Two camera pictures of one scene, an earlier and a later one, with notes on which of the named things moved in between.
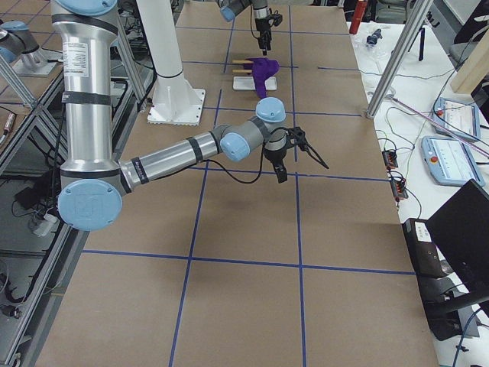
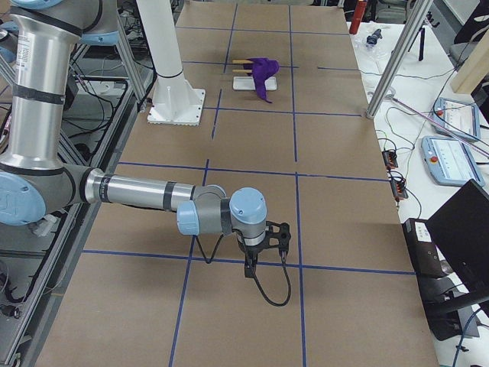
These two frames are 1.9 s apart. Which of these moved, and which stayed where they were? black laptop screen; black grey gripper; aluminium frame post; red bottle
Moved: black grey gripper
Stayed: red bottle; aluminium frame post; black laptop screen
